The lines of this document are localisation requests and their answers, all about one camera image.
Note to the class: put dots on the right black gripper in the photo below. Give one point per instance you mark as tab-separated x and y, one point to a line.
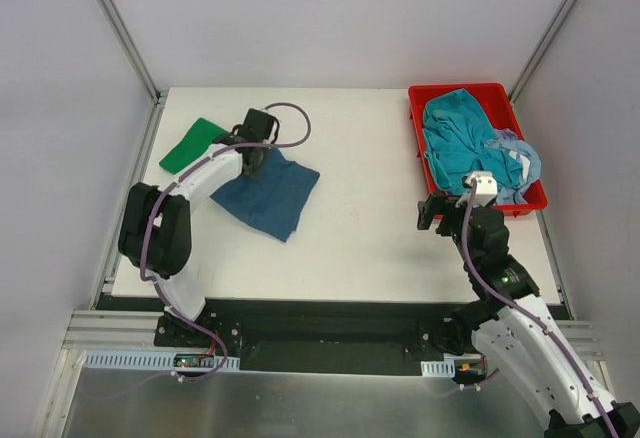
442	210

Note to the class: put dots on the right aluminium frame post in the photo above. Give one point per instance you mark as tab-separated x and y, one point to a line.
552	31

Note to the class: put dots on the dark blue t-shirt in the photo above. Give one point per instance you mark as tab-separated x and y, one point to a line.
271	202

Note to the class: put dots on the green t-shirt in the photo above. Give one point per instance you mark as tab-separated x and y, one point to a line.
194	143

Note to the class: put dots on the teal t-shirt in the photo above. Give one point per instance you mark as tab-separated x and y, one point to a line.
454	126

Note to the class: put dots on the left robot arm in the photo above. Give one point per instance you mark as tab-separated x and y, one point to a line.
156	230

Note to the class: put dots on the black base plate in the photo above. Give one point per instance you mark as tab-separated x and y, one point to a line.
352	338

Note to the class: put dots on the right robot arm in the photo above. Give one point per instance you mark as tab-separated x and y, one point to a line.
511	325

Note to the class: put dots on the left white cable duct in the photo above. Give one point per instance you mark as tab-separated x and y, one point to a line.
159	361

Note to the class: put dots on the light blue t-shirt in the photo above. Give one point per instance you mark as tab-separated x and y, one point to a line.
513	163

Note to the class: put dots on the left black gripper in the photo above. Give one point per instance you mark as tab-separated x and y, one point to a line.
253	159

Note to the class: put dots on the red plastic bin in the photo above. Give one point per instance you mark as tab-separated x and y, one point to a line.
494	100

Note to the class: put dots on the aluminium frame post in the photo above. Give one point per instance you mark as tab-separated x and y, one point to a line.
552	31
131	51

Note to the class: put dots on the right white cable duct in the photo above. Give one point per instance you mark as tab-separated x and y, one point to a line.
438	369

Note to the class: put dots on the left aluminium frame post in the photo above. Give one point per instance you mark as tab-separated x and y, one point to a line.
131	51

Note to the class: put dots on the white cable duct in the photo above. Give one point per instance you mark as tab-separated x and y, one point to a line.
438	369
159	361

